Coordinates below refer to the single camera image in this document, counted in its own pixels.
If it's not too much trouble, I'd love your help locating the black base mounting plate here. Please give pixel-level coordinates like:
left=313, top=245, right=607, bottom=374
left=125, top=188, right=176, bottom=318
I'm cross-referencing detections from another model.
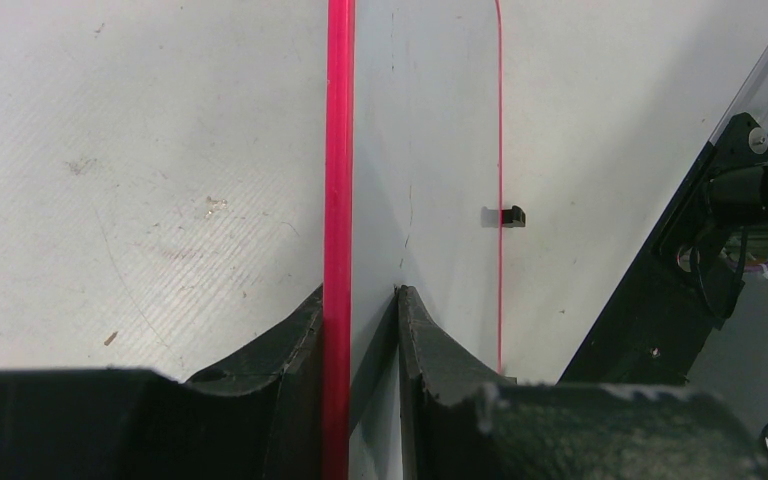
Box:
left=560, top=112, right=768, bottom=386

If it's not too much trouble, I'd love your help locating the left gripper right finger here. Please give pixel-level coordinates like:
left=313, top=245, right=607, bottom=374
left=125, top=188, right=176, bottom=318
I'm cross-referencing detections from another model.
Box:
left=395, top=285, right=512, bottom=479

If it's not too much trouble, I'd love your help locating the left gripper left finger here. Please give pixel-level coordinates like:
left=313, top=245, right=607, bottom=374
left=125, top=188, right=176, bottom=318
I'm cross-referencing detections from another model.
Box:
left=186, top=288, right=323, bottom=479

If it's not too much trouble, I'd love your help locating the pink-framed whiteboard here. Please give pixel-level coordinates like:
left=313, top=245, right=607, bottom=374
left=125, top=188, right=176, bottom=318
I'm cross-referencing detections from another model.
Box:
left=322, top=1, right=503, bottom=479

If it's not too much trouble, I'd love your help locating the black whiteboard clip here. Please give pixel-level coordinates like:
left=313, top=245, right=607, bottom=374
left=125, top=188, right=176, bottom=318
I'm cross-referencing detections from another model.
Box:
left=481, top=205, right=527, bottom=228

